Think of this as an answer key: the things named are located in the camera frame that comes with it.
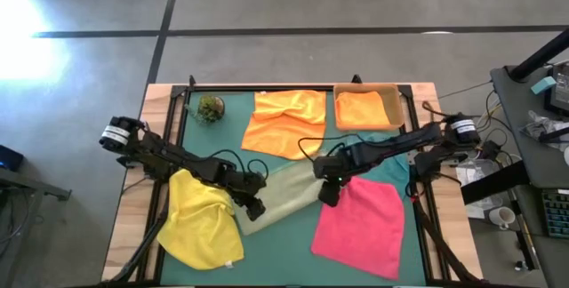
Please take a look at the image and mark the green table mat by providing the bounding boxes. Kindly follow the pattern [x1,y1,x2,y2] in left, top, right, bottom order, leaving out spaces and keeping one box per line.
[159,90,428,285]

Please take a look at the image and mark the small potted succulent plant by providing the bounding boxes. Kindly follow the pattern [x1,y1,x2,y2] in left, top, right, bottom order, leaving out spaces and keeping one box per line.
[184,94,227,125]

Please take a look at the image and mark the sage green microfiber towel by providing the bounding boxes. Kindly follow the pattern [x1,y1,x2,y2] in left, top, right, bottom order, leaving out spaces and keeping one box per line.
[233,158,328,236]

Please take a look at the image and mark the dark computer keyboard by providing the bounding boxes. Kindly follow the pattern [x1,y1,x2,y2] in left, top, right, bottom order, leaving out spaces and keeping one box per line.
[541,188,569,239]

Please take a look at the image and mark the black desk device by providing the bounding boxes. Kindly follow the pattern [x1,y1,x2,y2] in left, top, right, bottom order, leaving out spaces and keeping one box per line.
[544,62,569,116]

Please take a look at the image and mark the grey side desk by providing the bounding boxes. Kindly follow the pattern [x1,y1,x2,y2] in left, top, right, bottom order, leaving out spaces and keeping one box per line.
[490,63,569,191]

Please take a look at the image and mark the grey crumpled bag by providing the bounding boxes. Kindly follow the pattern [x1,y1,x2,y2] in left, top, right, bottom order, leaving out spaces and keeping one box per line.
[518,109,569,152]

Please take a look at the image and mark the white mug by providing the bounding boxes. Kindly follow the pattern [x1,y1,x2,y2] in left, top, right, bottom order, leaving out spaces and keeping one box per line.
[488,205,517,230]

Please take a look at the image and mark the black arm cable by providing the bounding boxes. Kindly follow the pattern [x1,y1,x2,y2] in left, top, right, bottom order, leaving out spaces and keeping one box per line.
[297,133,359,163]
[208,148,270,180]

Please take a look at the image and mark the pink microfiber towel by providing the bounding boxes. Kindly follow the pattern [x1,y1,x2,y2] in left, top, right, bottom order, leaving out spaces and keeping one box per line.
[309,175,406,281]

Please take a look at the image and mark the black table frame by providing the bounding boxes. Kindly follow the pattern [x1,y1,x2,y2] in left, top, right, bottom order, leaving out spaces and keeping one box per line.
[106,74,484,287]

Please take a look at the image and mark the orange microfiber towel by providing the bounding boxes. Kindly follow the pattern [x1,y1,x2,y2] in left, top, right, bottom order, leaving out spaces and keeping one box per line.
[241,89,328,161]
[334,91,392,129]

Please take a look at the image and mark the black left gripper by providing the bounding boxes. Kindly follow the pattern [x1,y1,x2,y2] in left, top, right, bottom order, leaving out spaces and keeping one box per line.
[215,162,268,221]

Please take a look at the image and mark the light blue box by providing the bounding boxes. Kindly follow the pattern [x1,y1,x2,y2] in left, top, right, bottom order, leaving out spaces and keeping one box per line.
[531,76,557,96]

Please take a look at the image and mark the dark blue box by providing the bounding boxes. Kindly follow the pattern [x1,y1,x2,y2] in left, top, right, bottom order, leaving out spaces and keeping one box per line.
[0,144,25,172]

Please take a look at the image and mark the black power adapter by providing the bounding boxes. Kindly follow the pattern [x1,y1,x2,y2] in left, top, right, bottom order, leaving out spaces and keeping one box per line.
[482,140,502,161]

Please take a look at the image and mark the tan plastic bin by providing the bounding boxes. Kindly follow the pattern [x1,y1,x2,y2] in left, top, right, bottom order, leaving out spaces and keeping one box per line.
[332,83,405,132]

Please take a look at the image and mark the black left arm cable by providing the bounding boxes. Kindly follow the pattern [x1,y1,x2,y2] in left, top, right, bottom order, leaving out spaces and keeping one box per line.
[208,148,270,180]

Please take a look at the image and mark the black stand pole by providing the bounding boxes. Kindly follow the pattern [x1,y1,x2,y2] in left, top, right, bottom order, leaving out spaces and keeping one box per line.
[509,28,569,83]

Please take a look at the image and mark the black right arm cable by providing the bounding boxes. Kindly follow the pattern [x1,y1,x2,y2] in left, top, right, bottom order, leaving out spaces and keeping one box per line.
[297,133,359,163]

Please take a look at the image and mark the yellow microfiber towel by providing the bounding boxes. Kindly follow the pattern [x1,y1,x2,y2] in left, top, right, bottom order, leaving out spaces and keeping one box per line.
[156,168,245,271]

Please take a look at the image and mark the white papers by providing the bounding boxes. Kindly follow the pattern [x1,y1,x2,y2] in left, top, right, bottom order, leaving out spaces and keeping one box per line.
[455,157,503,220]

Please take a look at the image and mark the black floor stand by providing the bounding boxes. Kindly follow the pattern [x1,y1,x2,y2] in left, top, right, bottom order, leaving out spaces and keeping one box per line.
[0,167,72,203]

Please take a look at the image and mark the teal microfiber towel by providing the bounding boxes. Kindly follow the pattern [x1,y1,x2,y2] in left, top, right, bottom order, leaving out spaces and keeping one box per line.
[328,131,411,187]

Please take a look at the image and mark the black crossbeam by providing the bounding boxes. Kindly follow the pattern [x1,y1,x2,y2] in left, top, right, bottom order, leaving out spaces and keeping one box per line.
[460,160,530,205]

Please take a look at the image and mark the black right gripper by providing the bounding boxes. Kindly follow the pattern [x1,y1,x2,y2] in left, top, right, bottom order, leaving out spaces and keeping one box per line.
[313,153,355,208]

